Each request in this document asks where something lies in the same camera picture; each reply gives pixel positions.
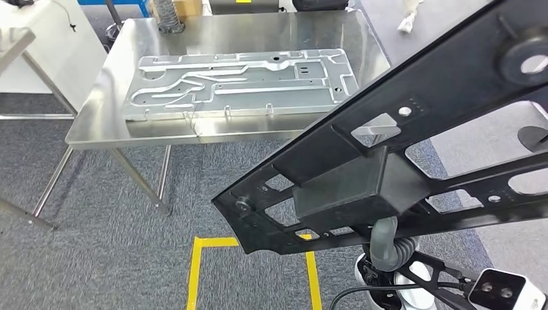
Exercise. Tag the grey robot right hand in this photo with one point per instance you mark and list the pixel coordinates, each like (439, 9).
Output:
(383, 248)

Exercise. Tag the black plastic bracket part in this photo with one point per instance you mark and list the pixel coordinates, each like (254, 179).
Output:
(428, 85)

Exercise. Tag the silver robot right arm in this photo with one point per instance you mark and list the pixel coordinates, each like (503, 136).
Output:
(406, 252)

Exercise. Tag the steel workbench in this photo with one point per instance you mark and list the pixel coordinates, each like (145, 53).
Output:
(235, 34)

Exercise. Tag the black round floor base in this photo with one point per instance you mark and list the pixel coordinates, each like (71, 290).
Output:
(533, 139)

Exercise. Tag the stamped metal panel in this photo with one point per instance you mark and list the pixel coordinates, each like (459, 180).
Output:
(257, 81)

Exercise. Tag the white crumpled rag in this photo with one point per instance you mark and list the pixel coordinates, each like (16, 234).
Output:
(409, 17)

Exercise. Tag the black bag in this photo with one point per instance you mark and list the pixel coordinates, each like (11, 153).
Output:
(321, 4)

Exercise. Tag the dark machine with yellow label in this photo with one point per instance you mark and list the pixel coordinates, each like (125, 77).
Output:
(244, 6)

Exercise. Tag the cardboard box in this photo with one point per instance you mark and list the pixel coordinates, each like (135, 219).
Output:
(188, 7)

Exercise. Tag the black pole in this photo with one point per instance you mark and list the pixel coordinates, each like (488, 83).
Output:
(113, 17)

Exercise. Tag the white cabinet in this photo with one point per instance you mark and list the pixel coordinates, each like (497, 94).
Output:
(51, 55)

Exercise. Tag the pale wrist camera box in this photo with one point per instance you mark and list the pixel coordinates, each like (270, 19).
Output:
(496, 291)

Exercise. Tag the blue metal frame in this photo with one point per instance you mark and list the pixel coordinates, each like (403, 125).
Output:
(115, 2)

